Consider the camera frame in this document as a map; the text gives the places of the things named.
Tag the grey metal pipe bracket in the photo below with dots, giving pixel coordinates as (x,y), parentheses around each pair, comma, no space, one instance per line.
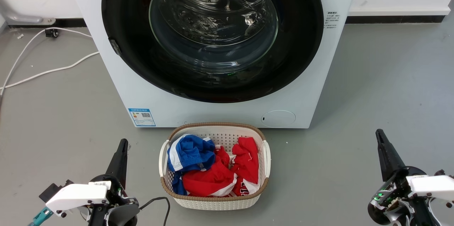
(25,18)

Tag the white front-load washing machine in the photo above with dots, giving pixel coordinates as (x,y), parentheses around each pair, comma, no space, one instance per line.
(212,112)

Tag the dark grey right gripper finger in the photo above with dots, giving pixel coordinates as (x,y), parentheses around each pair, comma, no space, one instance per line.
(388,155)

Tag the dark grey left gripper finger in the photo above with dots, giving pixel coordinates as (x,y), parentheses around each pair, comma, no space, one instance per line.
(118,164)

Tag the round white filter cover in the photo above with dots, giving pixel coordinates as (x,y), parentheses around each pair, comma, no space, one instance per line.
(278,118)

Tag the white wall ledge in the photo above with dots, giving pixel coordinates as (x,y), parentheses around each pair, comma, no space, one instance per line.
(399,11)

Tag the red and white garment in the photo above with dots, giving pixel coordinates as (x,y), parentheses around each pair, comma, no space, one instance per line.
(212,180)

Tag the blue and white garment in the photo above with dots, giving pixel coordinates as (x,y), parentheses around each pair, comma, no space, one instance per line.
(189,155)

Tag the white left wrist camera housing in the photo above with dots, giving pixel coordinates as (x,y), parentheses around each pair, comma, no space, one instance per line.
(76,196)

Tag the black baseboard strip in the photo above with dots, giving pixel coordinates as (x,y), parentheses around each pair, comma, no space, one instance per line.
(393,19)
(48,23)

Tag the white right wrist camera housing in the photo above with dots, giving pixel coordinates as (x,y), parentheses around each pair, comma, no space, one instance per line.
(432,185)

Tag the small black text sticker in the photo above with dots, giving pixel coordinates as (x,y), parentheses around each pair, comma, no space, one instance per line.
(332,21)

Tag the blue energy label sticker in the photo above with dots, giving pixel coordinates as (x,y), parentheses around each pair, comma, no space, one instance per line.
(142,117)

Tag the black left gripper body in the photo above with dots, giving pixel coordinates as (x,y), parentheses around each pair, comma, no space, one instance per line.
(118,203)

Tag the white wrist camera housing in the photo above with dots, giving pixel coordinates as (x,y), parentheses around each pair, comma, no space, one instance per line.
(76,196)
(432,185)

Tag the black round glass washer door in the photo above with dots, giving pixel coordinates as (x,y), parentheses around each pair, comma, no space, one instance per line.
(212,84)

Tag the white woven laundry basket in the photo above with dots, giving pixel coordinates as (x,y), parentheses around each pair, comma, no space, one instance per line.
(216,203)

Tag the teal connector plug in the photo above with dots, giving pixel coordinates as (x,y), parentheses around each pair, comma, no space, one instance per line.
(39,217)

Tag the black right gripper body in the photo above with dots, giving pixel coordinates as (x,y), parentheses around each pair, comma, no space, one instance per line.
(393,201)

